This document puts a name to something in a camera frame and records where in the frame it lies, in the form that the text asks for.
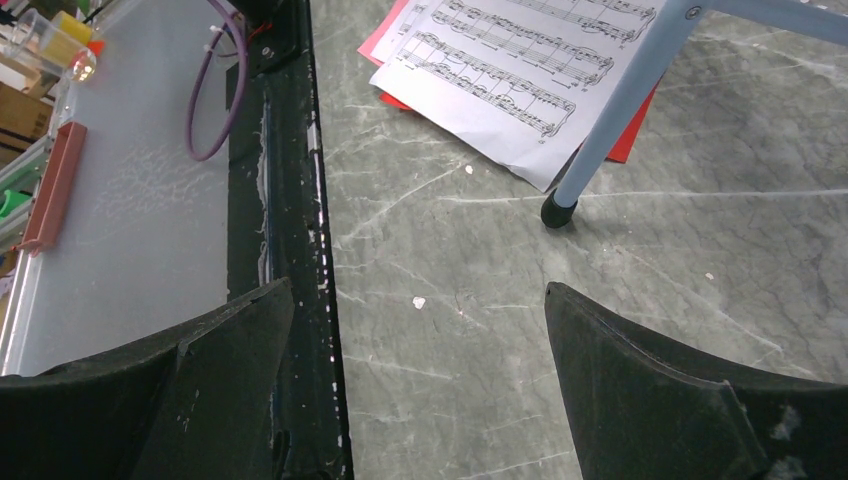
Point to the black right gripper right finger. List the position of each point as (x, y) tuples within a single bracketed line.
[(641, 405)]

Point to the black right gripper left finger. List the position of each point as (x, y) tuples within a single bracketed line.
[(192, 401)]

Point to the red sheet music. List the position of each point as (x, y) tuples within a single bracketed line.
[(620, 151)]

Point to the white sheet music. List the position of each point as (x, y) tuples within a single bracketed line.
[(522, 82), (412, 12)]

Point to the light blue music stand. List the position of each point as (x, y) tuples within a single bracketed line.
[(663, 41)]

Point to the pink sheet music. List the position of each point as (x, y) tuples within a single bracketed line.
[(372, 48)]

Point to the red-brown tray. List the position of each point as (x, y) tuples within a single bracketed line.
[(51, 201)]

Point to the clear plastic cup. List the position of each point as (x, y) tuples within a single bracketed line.
[(60, 47)]

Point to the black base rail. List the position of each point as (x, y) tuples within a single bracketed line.
[(278, 228)]

